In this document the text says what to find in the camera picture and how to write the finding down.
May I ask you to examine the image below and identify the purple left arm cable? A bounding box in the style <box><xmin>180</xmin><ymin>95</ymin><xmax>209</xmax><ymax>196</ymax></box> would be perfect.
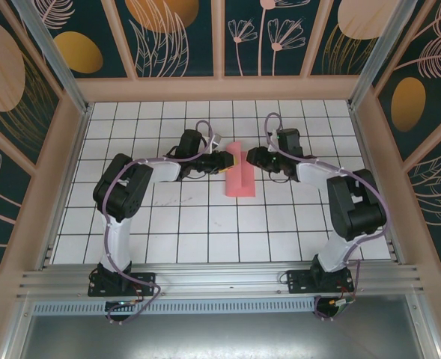
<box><xmin>103</xmin><ymin>120</ymin><xmax>217</xmax><ymax>326</ymax></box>

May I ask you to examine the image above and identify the pink paper sheet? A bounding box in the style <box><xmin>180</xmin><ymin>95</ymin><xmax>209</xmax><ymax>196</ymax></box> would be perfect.
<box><xmin>223</xmin><ymin>140</ymin><xmax>258</xmax><ymax>199</ymax></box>

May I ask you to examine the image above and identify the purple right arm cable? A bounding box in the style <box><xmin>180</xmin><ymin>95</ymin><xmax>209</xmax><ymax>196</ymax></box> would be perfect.
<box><xmin>264</xmin><ymin>113</ymin><xmax>389</xmax><ymax>322</ymax></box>

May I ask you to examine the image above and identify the aluminium corner post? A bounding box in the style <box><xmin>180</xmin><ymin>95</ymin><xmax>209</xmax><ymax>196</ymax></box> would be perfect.
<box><xmin>12</xmin><ymin>0</ymin><xmax>94</xmax><ymax>115</ymax></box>
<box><xmin>347</xmin><ymin>0</ymin><xmax>418</xmax><ymax>109</ymax></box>

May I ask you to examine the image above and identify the slotted grey cable duct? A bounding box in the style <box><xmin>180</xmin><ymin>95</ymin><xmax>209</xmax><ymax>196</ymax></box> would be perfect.
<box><xmin>31</xmin><ymin>297</ymin><xmax>317</xmax><ymax>316</ymax></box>

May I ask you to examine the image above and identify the aluminium mounting rail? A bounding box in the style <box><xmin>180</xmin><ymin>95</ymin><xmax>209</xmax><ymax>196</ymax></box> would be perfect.
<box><xmin>16</xmin><ymin>261</ymin><xmax>427</xmax><ymax>302</ymax></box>

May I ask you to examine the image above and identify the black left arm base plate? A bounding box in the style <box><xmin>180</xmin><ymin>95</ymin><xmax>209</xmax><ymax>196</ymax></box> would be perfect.
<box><xmin>88</xmin><ymin>271</ymin><xmax>157</xmax><ymax>298</ymax></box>

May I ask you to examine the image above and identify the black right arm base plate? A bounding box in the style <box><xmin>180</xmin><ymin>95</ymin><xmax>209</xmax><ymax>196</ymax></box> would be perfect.
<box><xmin>286</xmin><ymin>269</ymin><xmax>355</xmax><ymax>295</ymax></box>

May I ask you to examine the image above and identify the small green circuit board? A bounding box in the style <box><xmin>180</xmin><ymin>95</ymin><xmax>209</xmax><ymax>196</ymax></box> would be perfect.
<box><xmin>332</xmin><ymin>297</ymin><xmax>356</xmax><ymax>312</ymax></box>

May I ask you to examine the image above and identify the aluminium side rail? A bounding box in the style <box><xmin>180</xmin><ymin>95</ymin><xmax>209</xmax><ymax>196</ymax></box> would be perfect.
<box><xmin>349</xmin><ymin>104</ymin><xmax>404</xmax><ymax>266</ymax></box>
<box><xmin>40</xmin><ymin>104</ymin><xmax>94</xmax><ymax>271</ymax></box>

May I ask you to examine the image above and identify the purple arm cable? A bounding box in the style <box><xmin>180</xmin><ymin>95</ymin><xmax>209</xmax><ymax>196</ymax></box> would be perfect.
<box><xmin>264</xmin><ymin>113</ymin><xmax>389</xmax><ymax>322</ymax></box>
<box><xmin>103</xmin><ymin>120</ymin><xmax>217</xmax><ymax>326</ymax></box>

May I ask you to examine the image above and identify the grey metal sheet panel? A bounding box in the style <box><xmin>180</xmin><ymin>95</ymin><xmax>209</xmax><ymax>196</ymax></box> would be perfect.
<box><xmin>2</xmin><ymin>312</ymin><xmax>440</xmax><ymax>359</ymax></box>

